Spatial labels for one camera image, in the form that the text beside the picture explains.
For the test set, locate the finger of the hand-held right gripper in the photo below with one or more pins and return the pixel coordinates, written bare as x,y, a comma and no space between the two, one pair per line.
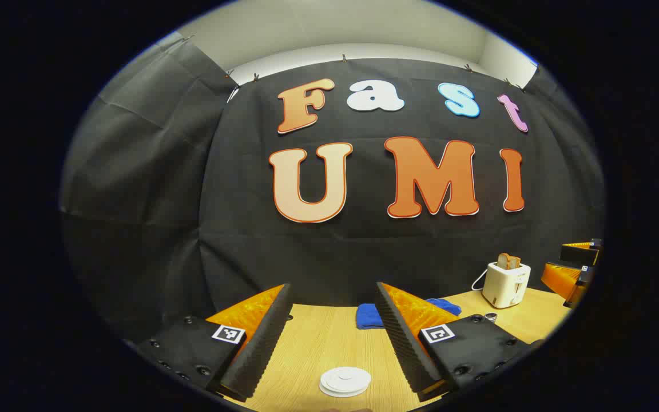
580,254
561,280

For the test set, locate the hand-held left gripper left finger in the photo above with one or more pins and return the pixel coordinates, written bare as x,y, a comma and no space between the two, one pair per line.
261,343

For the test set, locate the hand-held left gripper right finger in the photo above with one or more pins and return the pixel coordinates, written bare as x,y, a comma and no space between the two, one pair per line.
404,343

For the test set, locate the white teacup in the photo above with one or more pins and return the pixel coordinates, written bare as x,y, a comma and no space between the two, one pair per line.
325,385

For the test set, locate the blue cloth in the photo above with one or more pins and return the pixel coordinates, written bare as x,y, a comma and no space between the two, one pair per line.
368,316

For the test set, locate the toast slice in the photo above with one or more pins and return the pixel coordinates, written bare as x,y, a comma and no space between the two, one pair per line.
515,262
503,261

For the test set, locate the white toaster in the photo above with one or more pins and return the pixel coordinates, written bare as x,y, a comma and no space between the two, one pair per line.
504,286

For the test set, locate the white saucer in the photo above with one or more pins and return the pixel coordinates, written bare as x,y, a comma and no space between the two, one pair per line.
344,396

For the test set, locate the black backdrop cloth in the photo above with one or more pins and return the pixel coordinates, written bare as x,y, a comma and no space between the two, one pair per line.
364,252

